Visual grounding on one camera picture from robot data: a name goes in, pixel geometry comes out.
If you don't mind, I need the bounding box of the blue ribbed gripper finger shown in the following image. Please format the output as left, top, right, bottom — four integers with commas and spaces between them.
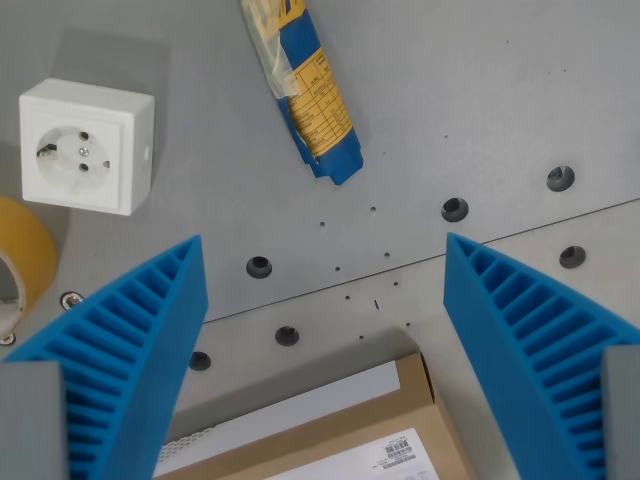
443, 231, 640, 480
0, 234, 209, 480

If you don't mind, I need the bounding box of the blue and yellow bag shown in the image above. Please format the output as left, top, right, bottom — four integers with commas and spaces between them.
240, 0, 365, 187

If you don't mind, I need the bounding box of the yellow adhesive tape roll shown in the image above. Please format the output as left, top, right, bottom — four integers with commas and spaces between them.
0, 194, 59, 338

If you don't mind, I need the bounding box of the white electrical socket box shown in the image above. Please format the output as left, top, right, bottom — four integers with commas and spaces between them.
18, 77, 156, 217

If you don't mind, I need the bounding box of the white shipping label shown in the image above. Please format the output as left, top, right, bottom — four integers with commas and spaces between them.
279, 426, 442, 480

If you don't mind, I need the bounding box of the brown cardboard box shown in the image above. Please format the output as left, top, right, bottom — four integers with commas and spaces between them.
152, 352, 478, 480

